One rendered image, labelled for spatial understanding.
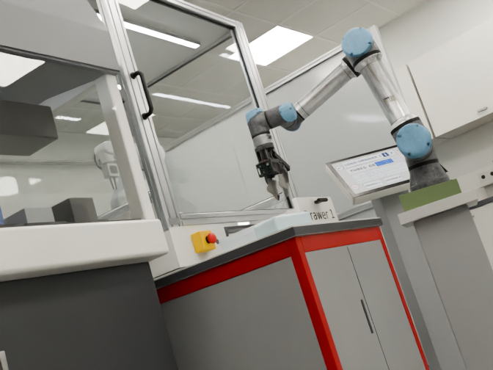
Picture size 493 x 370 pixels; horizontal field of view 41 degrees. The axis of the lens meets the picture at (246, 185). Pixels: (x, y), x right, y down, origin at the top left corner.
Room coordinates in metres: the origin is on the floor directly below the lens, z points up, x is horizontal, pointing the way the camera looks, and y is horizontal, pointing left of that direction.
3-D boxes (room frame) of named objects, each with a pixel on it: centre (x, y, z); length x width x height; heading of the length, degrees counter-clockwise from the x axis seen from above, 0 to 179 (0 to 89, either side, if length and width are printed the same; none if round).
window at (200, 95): (2.67, 0.05, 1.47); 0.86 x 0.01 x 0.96; 149
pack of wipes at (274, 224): (1.83, -0.07, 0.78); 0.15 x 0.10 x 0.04; 135
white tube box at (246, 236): (1.95, 0.05, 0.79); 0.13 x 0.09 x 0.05; 62
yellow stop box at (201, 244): (2.33, 0.21, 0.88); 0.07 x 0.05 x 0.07; 149
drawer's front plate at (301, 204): (2.46, -0.22, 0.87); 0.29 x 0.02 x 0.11; 149
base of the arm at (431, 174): (2.44, -0.66, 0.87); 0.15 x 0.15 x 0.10
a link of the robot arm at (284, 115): (2.45, -0.21, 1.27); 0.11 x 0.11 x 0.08; 73
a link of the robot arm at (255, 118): (2.46, -0.12, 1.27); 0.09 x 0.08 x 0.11; 73
